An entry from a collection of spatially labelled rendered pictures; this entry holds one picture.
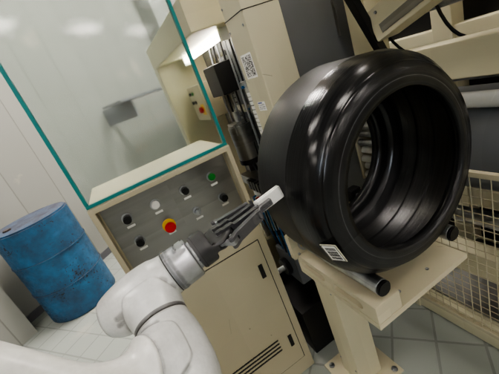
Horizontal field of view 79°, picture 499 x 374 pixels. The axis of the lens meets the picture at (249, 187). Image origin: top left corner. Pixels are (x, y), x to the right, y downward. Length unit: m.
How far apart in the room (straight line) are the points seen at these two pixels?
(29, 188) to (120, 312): 3.40
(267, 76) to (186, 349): 0.75
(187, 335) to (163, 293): 0.09
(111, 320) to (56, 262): 2.57
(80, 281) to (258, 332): 2.11
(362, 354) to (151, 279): 1.22
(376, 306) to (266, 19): 0.85
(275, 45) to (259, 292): 1.01
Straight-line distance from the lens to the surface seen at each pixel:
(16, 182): 3.92
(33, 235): 3.12
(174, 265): 0.62
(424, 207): 1.06
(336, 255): 0.71
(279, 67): 1.00
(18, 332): 3.64
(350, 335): 1.53
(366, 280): 0.88
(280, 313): 1.56
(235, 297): 1.39
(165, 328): 0.56
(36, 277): 3.28
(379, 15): 1.14
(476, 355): 1.89
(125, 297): 0.63
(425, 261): 1.09
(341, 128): 0.63
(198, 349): 0.56
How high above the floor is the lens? 1.51
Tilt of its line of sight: 21 degrees down
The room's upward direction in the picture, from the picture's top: 21 degrees counter-clockwise
